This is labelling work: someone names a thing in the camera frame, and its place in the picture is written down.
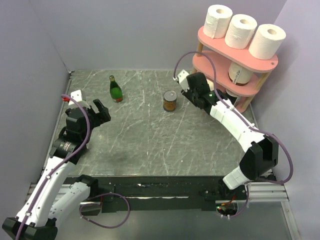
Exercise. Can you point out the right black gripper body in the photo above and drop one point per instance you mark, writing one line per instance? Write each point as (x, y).
(191, 95)

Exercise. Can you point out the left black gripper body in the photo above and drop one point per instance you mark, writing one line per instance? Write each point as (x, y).
(94, 119)

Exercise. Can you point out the black paper roll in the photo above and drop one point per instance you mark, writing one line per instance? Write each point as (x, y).
(234, 98)

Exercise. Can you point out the cream paper roll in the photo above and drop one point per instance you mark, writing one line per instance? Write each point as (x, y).
(238, 74)

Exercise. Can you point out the white paper towel roll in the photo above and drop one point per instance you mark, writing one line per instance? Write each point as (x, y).
(217, 21)
(266, 41)
(240, 31)

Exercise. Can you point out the printed paper roll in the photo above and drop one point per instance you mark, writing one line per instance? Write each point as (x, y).
(211, 85)

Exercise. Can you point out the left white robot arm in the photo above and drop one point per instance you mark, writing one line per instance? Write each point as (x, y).
(43, 215)

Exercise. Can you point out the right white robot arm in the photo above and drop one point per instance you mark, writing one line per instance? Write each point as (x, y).
(260, 150)

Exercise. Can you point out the pink three-tier shelf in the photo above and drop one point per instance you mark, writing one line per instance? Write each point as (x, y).
(222, 57)

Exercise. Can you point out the green glass bottle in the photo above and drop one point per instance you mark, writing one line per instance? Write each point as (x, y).
(115, 90)

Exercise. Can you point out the brown glass jar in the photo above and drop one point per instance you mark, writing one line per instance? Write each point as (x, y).
(169, 100)

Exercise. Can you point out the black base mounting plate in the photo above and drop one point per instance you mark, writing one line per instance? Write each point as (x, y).
(162, 193)

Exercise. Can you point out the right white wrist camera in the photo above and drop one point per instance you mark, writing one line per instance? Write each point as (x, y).
(181, 79)

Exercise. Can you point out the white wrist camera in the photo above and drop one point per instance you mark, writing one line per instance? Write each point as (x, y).
(181, 79)
(79, 96)

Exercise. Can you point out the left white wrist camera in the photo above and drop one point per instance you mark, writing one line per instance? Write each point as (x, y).
(79, 96)

